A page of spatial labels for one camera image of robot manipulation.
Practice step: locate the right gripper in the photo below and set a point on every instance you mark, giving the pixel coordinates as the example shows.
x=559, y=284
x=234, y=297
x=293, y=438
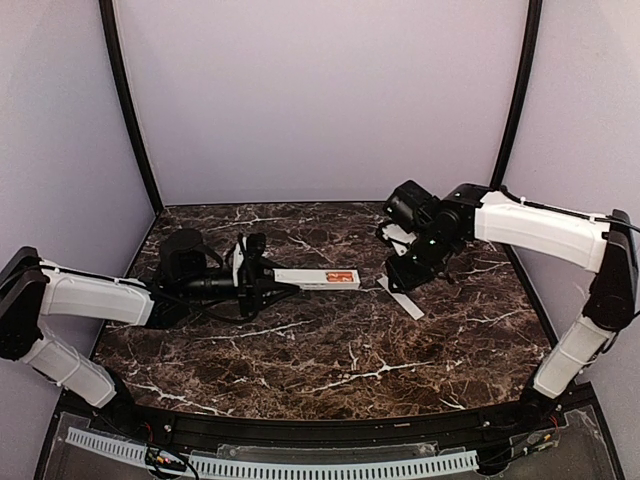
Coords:
x=405, y=270

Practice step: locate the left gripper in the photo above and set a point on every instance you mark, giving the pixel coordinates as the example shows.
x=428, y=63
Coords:
x=247, y=288

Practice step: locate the white remote control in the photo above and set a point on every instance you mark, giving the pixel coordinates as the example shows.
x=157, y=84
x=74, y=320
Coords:
x=314, y=279

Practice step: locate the white battery cover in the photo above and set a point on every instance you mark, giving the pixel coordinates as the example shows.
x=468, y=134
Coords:
x=402, y=300

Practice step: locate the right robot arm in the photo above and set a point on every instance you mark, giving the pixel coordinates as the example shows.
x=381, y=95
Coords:
x=425, y=232

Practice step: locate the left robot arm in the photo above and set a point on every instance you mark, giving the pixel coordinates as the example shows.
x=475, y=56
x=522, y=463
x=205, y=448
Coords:
x=189, y=278

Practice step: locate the orange battery upper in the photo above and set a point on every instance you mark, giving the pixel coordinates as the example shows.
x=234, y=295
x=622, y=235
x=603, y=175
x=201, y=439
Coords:
x=342, y=272

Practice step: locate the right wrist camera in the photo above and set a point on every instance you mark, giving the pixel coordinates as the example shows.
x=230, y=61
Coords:
x=395, y=237

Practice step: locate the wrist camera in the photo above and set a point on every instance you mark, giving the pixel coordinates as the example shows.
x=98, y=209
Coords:
x=237, y=259
x=395, y=237

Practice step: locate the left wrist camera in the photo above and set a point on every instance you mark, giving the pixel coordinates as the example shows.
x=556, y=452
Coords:
x=237, y=259

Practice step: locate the black front rail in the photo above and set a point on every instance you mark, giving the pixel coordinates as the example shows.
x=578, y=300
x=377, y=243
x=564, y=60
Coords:
x=492, y=428

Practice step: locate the white cable duct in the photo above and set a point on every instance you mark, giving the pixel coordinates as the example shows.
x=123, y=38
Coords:
x=248, y=464

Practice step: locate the black frame post right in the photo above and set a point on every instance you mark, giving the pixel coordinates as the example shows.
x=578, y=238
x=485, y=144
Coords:
x=525, y=65

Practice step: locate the black frame post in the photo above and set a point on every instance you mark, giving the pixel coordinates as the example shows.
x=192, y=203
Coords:
x=525, y=65
x=128, y=110

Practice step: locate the black frame post left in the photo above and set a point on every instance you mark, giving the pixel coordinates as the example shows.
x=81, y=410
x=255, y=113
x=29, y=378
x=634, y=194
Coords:
x=128, y=110

